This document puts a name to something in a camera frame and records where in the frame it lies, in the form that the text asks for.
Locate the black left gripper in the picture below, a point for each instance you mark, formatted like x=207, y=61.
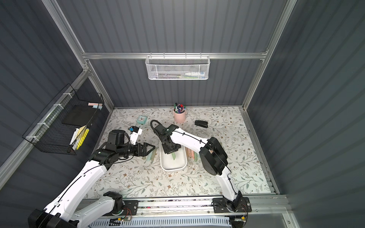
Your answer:
x=139, y=149

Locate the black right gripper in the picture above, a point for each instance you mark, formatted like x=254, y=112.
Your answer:
x=169, y=145

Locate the olive folding knife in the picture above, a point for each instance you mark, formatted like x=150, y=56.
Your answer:
x=153, y=155

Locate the teal folding knife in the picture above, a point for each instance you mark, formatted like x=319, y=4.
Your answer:
x=149, y=157

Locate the white oval storage box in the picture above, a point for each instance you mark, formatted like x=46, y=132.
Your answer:
x=173, y=162

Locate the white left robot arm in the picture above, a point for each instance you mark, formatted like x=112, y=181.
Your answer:
x=62, y=213

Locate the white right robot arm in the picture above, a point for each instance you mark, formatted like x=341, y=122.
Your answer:
x=212, y=156

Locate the small teal box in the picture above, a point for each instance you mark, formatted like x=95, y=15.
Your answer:
x=142, y=120

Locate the pink pen cup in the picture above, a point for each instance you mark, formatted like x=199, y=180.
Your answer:
x=180, y=117

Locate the black stapler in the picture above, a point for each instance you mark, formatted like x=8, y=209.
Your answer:
x=201, y=123

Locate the yellow notepad in basket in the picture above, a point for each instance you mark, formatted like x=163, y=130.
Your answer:
x=78, y=137

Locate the black notebook in basket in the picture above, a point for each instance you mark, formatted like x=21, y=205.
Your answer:
x=80, y=115

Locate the white tube in basket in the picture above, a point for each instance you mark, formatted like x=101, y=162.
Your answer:
x=198, y=75

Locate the white wire wall basket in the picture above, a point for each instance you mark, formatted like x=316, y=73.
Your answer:
x=174, y=69

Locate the black wire side basket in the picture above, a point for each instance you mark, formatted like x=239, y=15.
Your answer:
x=65, y=127

